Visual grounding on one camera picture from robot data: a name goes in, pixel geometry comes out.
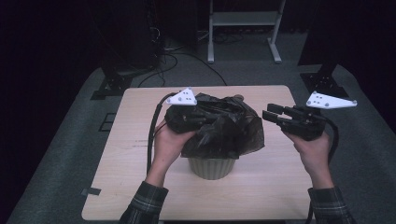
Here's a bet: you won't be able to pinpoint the person's left hand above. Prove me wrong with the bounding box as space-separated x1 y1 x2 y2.
152 119 196 172

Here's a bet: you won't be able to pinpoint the white metal stand frame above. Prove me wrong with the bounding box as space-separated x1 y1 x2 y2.
207 0 287 64

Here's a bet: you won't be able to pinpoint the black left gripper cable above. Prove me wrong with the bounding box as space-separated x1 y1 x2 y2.
146 91 179 175

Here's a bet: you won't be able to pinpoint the grey tape strip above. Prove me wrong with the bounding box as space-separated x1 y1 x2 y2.
80 187 103 197

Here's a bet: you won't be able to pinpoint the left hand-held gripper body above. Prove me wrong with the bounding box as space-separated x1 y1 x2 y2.
163 87 208 135

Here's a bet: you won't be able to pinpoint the black stand base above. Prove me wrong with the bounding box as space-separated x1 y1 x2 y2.
90 59 134 101
299 61 349 99

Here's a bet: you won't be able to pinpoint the black floor cables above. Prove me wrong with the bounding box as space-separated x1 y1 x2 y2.
136 50 228 89

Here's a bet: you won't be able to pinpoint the person's right hand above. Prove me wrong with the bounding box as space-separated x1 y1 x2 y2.
282 130 332 175

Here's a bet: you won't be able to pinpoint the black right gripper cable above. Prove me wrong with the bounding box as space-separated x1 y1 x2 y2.
319 115 340 166

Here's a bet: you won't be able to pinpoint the black plastic garbage bag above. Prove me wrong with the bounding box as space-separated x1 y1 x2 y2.
167 91 266 161

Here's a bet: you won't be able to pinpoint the green plastic trash bin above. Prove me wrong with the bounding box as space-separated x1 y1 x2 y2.
187 157 237 181

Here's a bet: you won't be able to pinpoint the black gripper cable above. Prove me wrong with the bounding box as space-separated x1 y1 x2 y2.
146 91 179 175
319 115 340 166

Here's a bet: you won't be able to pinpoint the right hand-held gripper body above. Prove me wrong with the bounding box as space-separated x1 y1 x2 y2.
279 91 359 142

